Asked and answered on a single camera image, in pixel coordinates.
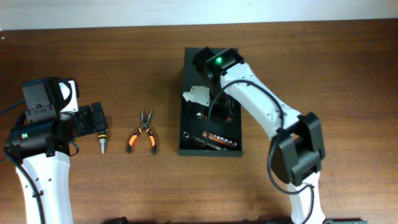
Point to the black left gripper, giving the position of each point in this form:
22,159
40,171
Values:
91,126

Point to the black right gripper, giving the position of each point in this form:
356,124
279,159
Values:
221,114

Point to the black yellow screwdriver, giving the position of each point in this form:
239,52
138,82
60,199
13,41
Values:
102,137

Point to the orange socket bit rail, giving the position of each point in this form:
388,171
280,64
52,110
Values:
219,139

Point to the silver ratchet wrench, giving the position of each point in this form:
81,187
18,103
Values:
201,142

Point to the orange black needle-nose pliers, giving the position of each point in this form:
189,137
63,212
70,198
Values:
143,128

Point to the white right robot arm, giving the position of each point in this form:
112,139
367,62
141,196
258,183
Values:
297,147

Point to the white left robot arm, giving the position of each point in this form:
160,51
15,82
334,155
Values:
39,145

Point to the black open storage box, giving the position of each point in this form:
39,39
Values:
192,121

